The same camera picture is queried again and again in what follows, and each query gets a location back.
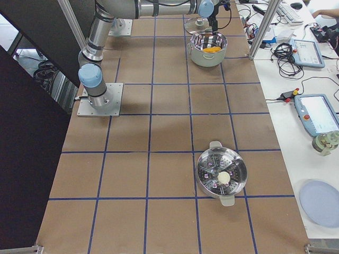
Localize white keyboard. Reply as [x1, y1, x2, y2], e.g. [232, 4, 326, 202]
[276, 2, 303, 25]

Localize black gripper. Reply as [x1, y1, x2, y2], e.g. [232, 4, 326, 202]
[208, 7, 219, 31]

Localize blue plate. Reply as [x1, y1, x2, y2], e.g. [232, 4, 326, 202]
[299, 180, 338, 228]

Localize near teach pendant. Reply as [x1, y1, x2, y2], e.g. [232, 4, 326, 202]
[294, 94, 338, 137]

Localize teach pendant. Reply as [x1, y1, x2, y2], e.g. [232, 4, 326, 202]
[289, 38, 325, 68]
[294, 94, 338, 137]

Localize pale green electric pot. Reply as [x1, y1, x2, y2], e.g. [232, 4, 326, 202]
[187, 30, 228, 67]

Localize steel steamer basket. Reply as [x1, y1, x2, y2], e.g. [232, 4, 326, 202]
[195, 141, 247, 207]

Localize glass jar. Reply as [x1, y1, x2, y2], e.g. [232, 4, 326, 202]
[312, 130, 338, 156]

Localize far teach pendant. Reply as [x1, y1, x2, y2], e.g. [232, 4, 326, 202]
[289, 38, 325, 68]

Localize aluminium frame post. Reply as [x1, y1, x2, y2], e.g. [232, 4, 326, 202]
[248, 0, 280, 60]

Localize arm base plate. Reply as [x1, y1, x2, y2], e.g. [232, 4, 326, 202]
[109, 18, 133, 37]
[77, 83, 123, 117]

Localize black side panel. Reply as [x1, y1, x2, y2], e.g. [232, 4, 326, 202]
[1, 50, 69, 249]

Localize glass pot lid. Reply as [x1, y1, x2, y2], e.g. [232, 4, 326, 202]
[184, 17, 212, 34]

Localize white steamed bun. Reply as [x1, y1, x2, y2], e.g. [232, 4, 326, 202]
[218, 171, 231, 185]

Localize yellow corn cob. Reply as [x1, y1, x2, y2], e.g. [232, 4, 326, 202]
[202, 47, 221, 53]

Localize tangled black cables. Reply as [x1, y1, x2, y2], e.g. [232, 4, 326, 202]
[270, 43, 304, 78]

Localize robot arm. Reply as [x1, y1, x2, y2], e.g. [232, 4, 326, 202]
[78, 0, 220, 112]

